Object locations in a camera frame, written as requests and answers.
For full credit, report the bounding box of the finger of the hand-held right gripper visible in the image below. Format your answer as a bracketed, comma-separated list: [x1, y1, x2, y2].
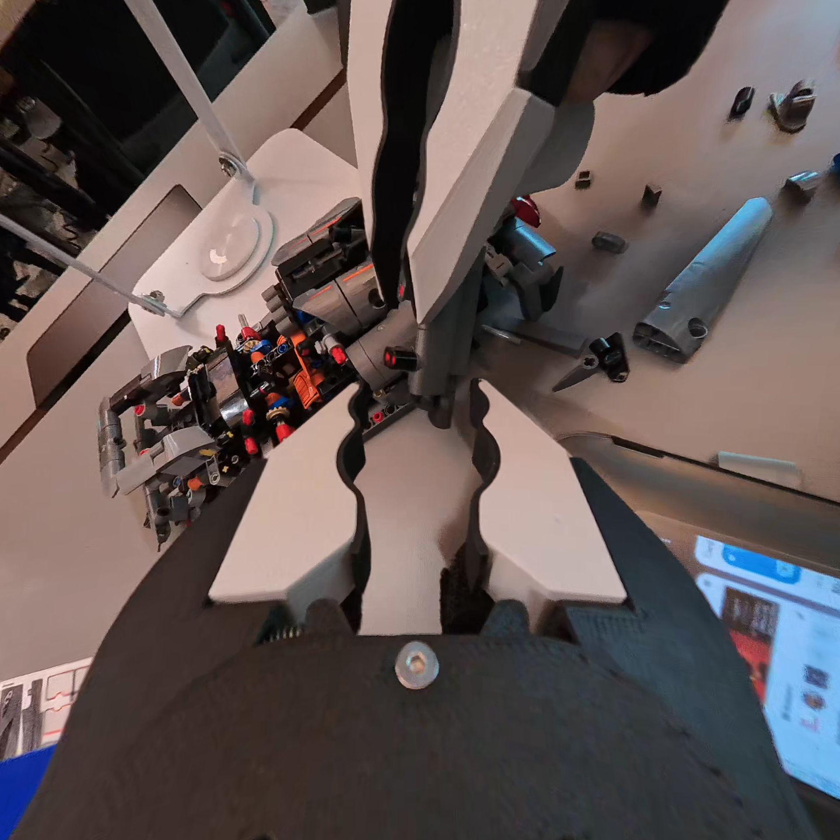
[397, 0, 597, 328]
[346, 0, 424, 311]

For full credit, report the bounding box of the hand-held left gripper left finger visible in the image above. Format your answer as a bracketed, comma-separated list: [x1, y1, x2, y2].
[207, 381, 371, 621]

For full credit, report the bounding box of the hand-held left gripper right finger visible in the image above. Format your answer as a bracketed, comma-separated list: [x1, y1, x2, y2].
[440, 378, 630, 634]

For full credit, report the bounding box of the lego car model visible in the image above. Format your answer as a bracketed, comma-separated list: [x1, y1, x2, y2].
[98, 193, 565, 547]

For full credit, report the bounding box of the grey lego side panel assembly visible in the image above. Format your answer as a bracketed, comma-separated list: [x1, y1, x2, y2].
[407, 289, 476, 427]

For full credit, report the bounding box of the black lego pin connector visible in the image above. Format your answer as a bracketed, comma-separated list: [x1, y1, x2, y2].
[588, 332, 631, 383]

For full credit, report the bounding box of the long grey lego wedge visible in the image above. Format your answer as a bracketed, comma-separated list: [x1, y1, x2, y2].
[479, 322, 589, 358]

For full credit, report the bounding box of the light grey flat lego piece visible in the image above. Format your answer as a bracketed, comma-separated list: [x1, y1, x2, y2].
[717, 451, 800, 471]

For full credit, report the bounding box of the grey curved lego panel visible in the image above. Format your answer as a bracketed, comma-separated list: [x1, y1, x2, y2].
[633, 197, 774, 364]

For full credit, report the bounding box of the lego sticker sheet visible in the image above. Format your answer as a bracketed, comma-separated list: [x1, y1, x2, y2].
[0, 656, 93, 762]

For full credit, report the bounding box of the person's right hand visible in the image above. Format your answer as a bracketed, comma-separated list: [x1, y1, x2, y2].
[570, 26, 654, 105]

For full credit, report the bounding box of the clear round disc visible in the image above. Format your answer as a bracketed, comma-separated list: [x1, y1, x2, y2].
[197, 213, 262, 283]

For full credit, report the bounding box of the smartphone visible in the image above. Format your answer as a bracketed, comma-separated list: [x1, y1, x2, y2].
[646, 512, 840, 802]

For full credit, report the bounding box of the blue box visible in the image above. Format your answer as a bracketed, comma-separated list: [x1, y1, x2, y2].
[0, 745, 61, 840]

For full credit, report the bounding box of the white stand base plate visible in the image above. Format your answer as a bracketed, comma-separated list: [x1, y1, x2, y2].
[128, 126, 368, 349]

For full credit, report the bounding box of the dark grey lego bracket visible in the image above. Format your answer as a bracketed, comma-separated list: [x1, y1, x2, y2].
[769, 80, 816, 132]

